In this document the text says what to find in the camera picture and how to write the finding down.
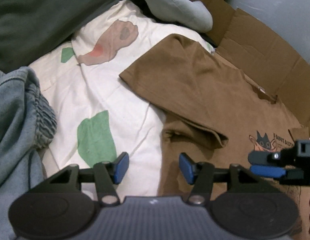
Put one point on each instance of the grey plastic appliance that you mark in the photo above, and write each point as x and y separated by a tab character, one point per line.
282	5

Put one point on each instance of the grey neck pillow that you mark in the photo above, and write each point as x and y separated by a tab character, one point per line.
175	5

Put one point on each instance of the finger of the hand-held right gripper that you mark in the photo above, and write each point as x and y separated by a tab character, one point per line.
267	171
262	158

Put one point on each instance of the brown printed t-shirt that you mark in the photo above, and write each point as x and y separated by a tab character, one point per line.
207	92

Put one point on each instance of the grey blue pants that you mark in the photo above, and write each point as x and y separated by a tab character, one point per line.
12	117

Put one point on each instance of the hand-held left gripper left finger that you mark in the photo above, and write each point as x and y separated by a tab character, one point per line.
121	166

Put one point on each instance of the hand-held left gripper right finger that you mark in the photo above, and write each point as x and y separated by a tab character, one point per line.
187	167

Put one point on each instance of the flat cardboard sheet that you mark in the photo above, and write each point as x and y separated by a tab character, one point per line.
257	42

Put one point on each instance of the bear printed blanket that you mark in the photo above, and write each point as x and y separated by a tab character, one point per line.
107	85

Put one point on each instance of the dark green garment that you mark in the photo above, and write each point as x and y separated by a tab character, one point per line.
44	12

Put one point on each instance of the floral patterned cloth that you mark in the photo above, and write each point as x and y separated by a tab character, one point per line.
210	47

